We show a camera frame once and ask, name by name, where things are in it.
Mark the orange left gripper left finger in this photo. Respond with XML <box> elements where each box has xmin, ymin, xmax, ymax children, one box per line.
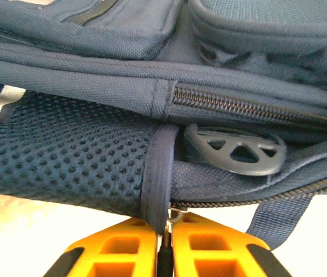
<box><xmin>43</xmin><ymin>218</ymin><xmax>160</xmax><ymax>277</ymax></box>

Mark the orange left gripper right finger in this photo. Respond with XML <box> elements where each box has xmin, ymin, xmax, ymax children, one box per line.
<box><xmin>170</xmin><ymin>212</ymin><xmax>292</xmax><ymax>277</ymax></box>

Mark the navy blue backpack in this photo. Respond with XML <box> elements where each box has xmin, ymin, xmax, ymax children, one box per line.
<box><xmin>0</xmin><ymin>0</ymin><xmax>327</xmax><ymax>252</ymax></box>

